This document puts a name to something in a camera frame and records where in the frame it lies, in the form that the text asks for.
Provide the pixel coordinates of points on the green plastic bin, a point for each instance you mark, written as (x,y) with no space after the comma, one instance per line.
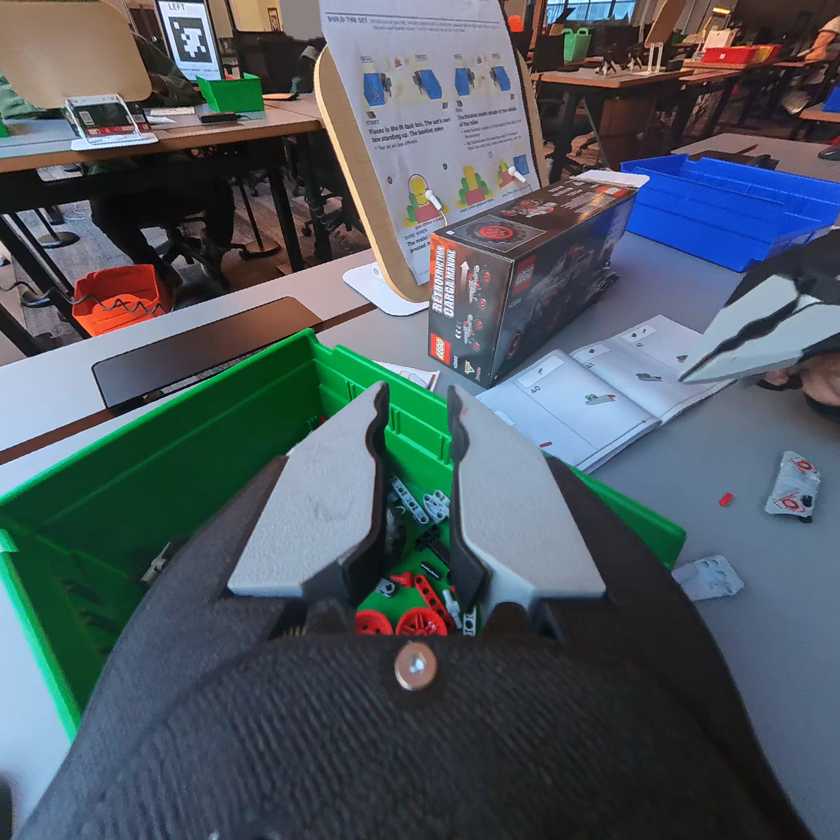
(164,472)

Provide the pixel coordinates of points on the pile of lego pieces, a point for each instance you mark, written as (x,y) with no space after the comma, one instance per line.
(420,564)

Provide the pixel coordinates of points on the open instruction booklet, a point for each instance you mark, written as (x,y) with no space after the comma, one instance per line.
(590,387)

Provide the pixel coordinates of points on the light grey lego piece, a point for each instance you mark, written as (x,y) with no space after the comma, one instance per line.
(709,577)

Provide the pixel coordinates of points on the red plastic bin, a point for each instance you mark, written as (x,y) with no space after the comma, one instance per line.
(738,54)

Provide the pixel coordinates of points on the white red-printed lego piece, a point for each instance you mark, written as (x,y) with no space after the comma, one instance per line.
(791,485)

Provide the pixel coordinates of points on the black phone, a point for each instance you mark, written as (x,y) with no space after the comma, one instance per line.
(218,118)

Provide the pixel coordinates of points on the wooden board stand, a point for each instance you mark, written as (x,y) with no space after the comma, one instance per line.
(664,23)
(354,164)

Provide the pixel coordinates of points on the blue plastic bin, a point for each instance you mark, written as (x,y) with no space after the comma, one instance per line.
(722,210)

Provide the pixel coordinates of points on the blue flat bin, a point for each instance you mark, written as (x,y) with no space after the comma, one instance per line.
(832,98)

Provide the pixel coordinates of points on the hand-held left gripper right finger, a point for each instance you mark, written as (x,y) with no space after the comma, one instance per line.
(518,518)

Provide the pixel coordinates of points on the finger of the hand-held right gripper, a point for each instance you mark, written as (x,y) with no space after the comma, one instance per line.
(754,305)
(774,348)

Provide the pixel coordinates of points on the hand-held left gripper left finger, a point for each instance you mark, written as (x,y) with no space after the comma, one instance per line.
(315,512)

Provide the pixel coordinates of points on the marker tag display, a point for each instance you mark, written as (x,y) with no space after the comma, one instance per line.
(190,39)

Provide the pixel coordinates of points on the small green bin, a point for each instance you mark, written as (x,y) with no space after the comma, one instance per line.
(229,95)

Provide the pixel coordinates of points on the wooden divider panel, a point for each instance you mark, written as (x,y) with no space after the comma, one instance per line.
(65,52)

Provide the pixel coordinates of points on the person's right hand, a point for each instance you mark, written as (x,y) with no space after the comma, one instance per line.
(823,387)

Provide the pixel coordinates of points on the black lego set box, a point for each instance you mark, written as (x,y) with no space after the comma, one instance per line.
(544,289)

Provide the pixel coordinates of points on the brown wooden desk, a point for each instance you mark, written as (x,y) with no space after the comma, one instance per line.
(610,82)

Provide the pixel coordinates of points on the orange plastic bin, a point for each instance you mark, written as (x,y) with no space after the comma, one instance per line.
(118,285)

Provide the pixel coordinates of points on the white sticker sheet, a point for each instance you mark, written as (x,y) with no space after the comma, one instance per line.
(407,375)

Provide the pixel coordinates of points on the clear acrylic sign holder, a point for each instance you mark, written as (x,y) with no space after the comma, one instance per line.
(108,121)

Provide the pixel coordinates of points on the printed instruction sheet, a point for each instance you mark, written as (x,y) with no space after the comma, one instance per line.
(426,131)

